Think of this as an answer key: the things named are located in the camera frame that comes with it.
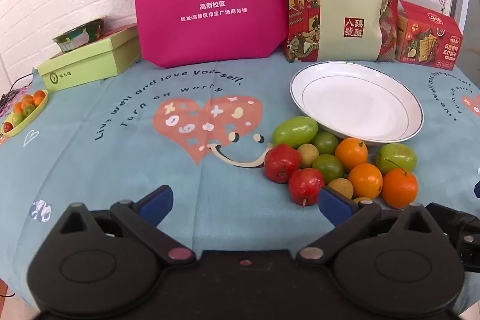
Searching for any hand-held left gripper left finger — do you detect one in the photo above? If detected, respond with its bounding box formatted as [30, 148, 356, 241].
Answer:
[56, 185, 196, 265]

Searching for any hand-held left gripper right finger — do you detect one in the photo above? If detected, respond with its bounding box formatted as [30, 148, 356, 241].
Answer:
[295, 186, 449, 264]

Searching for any small red apple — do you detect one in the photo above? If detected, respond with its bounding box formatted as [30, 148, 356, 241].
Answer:
[288, 168, 326, 207]
[264, 144, 302, 184]

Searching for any small green tomato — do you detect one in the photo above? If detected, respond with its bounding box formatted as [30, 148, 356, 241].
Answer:
[312, 154, 345, 183]
[313, 131, 340, 156]

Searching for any green apple with stem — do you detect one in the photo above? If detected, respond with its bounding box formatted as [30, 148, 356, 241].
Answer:
[376, 143, 418, 174]

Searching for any oval green jujube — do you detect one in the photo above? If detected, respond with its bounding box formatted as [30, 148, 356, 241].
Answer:
[272, 116, 319, 149]

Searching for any white plate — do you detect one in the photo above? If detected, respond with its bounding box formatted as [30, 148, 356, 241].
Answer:
[289, 61, 425, 146]

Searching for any blue printed tablecloth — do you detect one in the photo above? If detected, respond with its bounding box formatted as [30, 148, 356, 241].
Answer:
[0, 52, 480, 309]

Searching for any yellow-green oval dish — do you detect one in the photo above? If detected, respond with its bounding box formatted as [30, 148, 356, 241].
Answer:
[0, 89, 49, 138]

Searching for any red cracker box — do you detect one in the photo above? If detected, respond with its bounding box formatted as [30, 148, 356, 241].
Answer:
[395, 0, 464, 71]

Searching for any light green lidded box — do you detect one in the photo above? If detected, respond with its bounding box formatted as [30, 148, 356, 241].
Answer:
[36, 25, 141, 93]

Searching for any green and black bowl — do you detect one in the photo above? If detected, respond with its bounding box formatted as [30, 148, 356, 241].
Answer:
[52, 18, 107, 54]

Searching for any black cable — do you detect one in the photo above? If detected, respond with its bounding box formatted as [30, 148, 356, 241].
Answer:
[0, 73, 37, 115]

